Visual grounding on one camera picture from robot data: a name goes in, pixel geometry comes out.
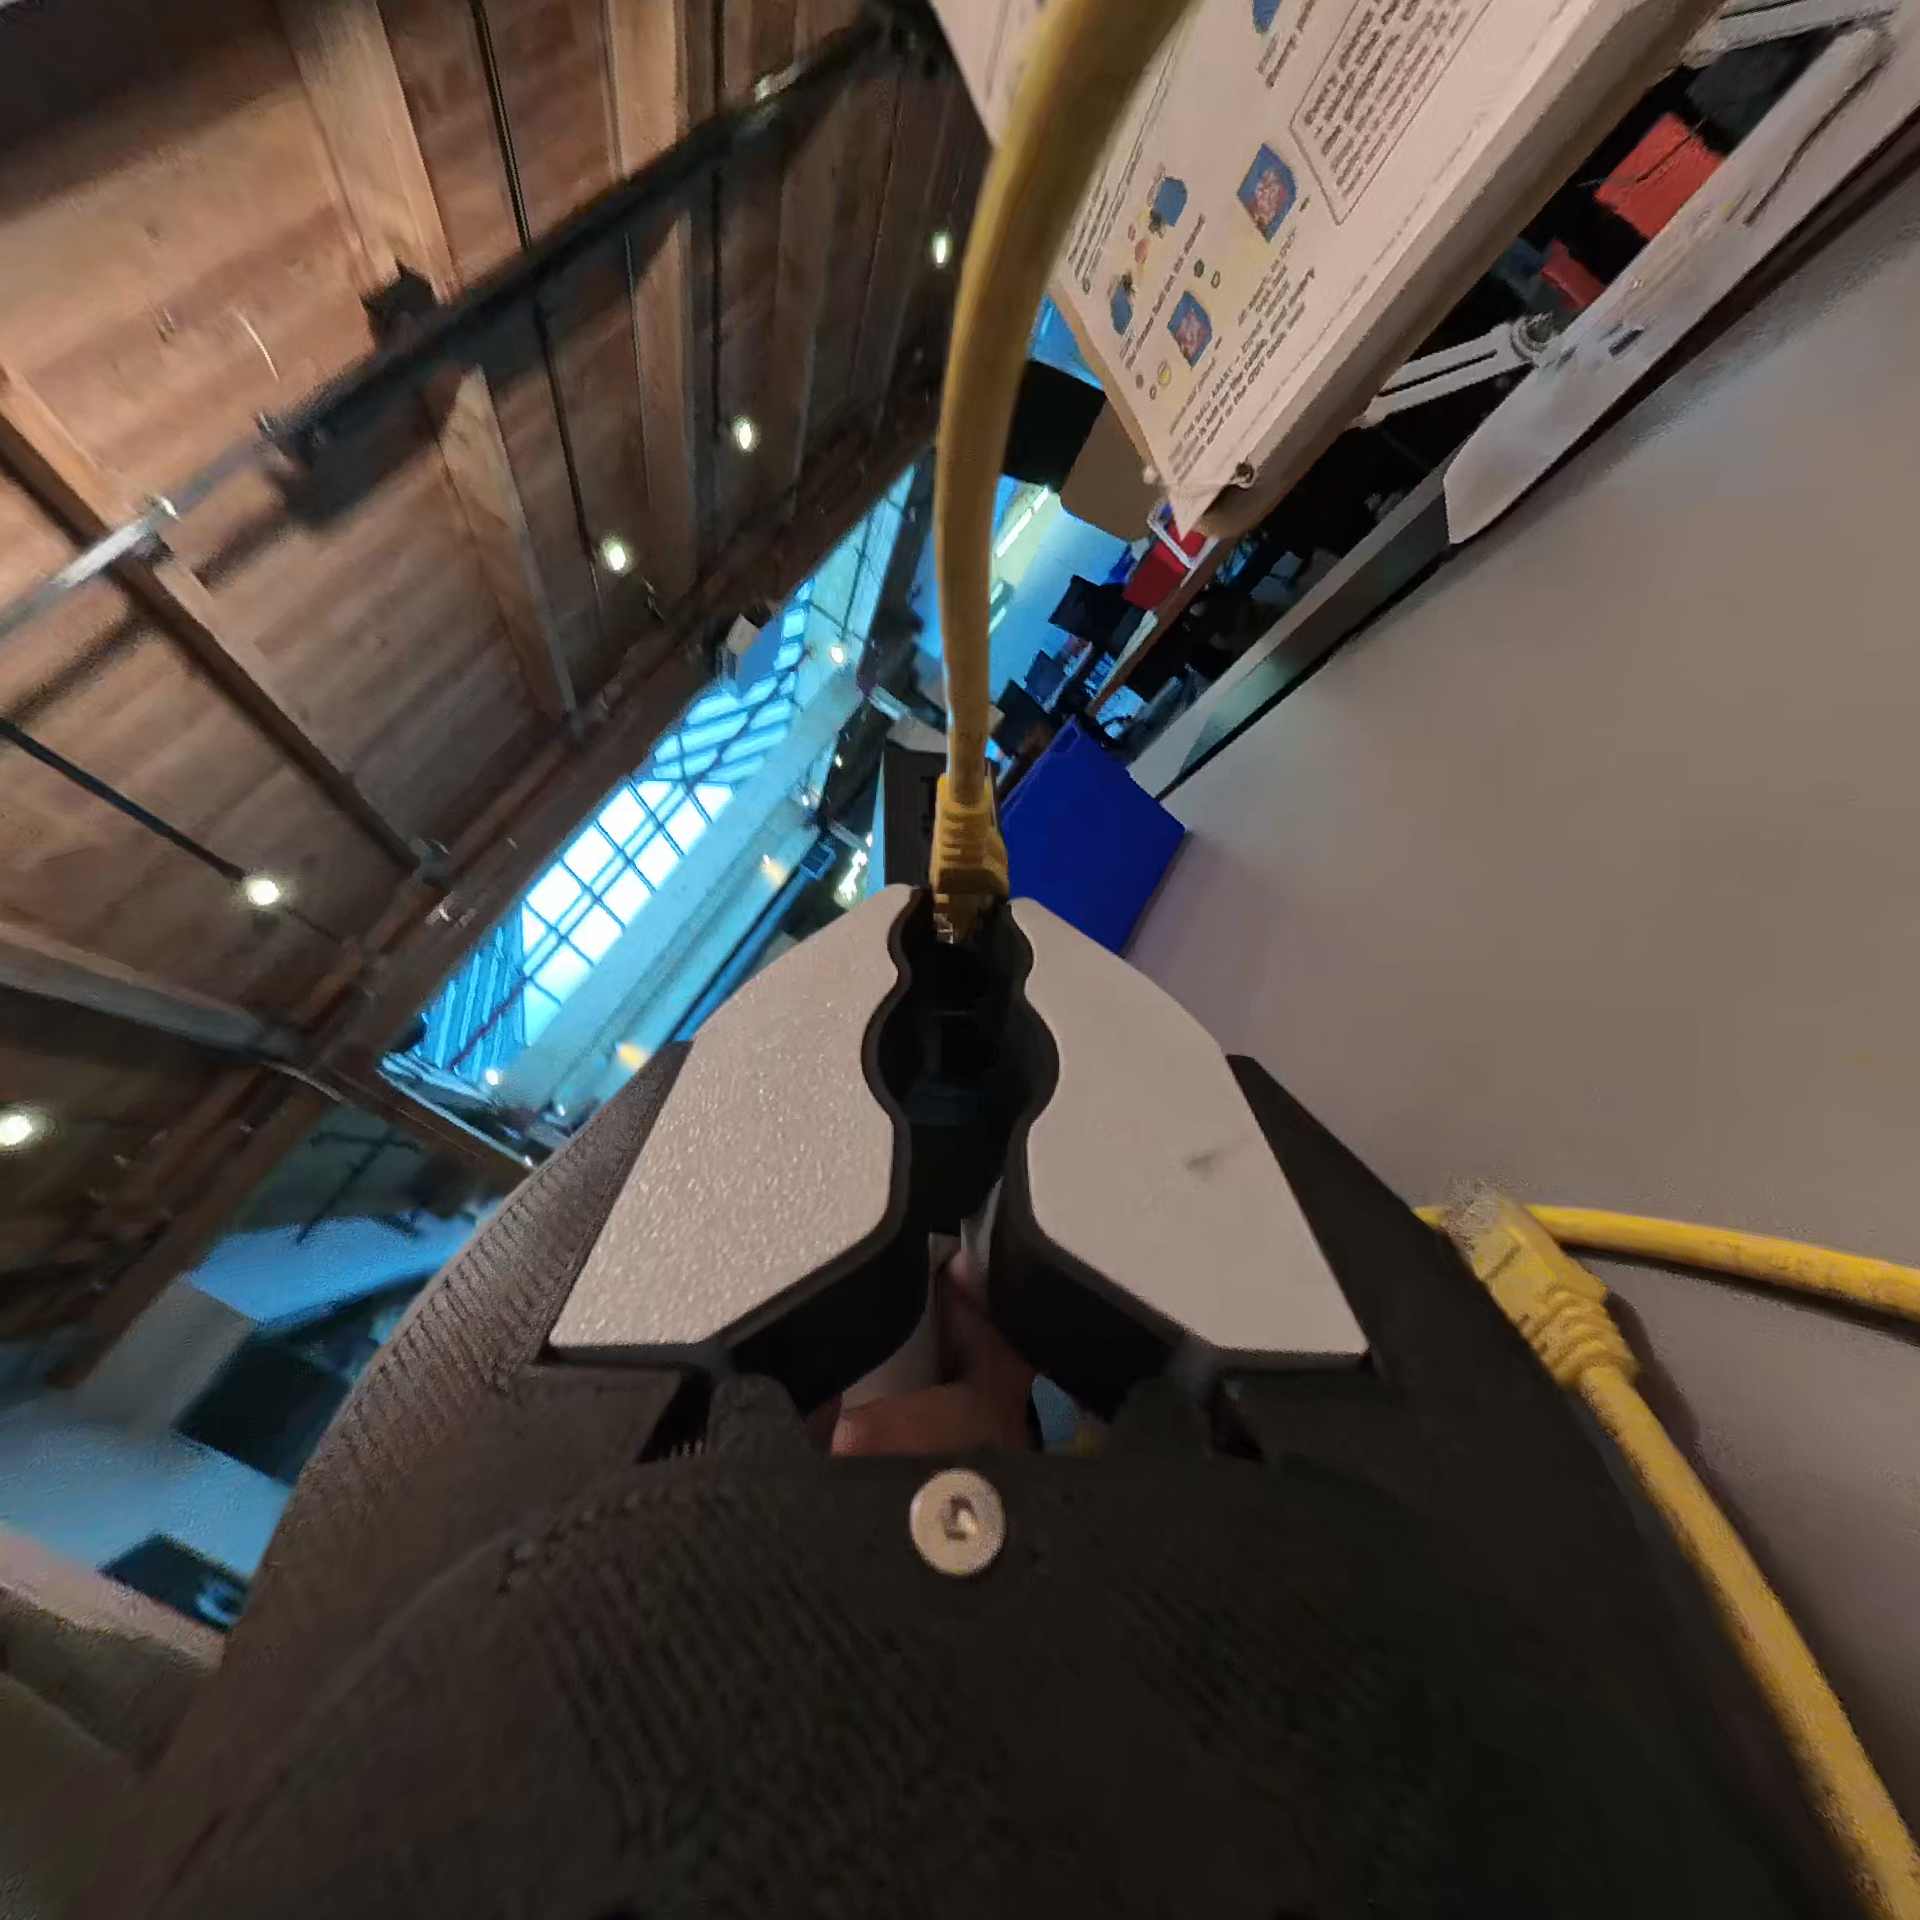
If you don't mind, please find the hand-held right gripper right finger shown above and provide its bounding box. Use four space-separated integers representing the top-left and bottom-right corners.
992 895 1374 1423

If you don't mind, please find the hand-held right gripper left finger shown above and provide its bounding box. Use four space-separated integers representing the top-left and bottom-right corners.
545 885 934 1413

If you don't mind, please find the black port block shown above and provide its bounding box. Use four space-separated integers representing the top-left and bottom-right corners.
873 895 1058 1215

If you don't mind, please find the yellow ethernet cable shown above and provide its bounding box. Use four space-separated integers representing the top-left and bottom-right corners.
929 0 1920 1920

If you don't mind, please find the large paned window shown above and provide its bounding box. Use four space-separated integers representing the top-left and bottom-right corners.
405 495 939 1087

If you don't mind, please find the blue storage bin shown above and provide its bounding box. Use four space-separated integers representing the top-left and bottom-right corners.
995 719 1186 953

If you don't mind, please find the printed instruction sheet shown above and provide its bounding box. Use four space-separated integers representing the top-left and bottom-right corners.
929 0 1727 535

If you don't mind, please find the red storage box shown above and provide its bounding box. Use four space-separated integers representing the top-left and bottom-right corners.
1592 117 1719 243

